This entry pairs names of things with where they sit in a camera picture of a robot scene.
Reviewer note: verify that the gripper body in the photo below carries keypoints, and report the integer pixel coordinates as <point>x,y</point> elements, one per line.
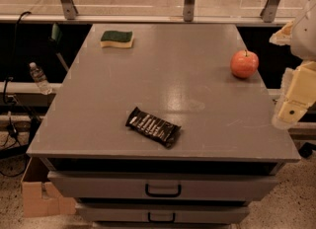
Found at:
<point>305,38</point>

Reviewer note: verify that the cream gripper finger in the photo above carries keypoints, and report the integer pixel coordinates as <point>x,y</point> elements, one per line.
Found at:
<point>286,115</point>
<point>282,36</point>

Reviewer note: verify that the black rxbar chocolate wrapper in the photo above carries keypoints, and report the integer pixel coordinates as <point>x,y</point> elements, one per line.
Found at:
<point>153,127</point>

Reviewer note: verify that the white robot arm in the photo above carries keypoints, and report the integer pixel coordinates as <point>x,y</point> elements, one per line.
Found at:
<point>303,39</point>

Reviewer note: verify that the red apple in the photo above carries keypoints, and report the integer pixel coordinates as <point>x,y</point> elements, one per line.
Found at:
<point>244,64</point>

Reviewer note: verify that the grey drawer cabinet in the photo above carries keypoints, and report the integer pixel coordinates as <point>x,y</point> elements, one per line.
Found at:
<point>178,72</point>

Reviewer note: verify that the green and yellow sponge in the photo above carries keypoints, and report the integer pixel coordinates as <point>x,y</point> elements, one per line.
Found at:
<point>117,39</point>

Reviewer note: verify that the lower grey drawer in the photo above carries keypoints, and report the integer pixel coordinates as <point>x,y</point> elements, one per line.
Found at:
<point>154,213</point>

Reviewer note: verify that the grey drawer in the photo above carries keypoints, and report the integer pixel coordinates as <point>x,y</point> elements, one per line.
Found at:
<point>154,213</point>
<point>162,186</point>

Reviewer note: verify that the upper grey drawer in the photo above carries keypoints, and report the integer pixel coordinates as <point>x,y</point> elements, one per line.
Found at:
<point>162,186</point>

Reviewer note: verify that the clear plastic water bottle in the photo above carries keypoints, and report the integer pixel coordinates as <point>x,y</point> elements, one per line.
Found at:
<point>40,79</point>

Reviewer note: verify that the cardboard box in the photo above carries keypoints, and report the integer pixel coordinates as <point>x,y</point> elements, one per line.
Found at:
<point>40,197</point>

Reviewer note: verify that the right metal bracket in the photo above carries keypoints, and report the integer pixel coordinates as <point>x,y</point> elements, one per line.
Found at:
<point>269,12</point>

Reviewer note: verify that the green handled tool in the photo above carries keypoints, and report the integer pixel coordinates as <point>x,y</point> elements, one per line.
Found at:
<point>55,41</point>

